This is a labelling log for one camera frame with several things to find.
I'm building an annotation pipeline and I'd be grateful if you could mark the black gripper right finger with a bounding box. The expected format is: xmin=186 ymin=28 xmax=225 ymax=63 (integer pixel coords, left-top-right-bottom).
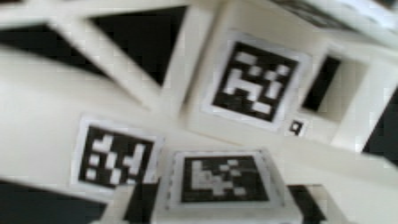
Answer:
xmin=284 ymin=183 xmax=351 ymax=224

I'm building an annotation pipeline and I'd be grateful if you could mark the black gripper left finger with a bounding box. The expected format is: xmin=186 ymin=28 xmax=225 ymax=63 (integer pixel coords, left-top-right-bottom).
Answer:
xmin=93 ymin=179 xmax=161 ymax=224

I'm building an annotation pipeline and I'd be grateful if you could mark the small white cube nut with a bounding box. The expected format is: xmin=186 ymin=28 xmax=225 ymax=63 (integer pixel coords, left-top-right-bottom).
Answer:
xmin=150 ymin=148 xmax=303 ymax=224

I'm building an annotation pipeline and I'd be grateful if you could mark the white chair back frame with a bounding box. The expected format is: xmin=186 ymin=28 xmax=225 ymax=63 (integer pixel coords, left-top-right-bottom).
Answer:
xmin=0 ymin=0 xmax=398 ymax=224

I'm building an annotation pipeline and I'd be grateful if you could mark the white cube nut with tag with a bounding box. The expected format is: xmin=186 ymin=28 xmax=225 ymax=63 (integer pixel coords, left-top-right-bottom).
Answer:
xmin=268 ymin=0 xmax=398 ymax=50

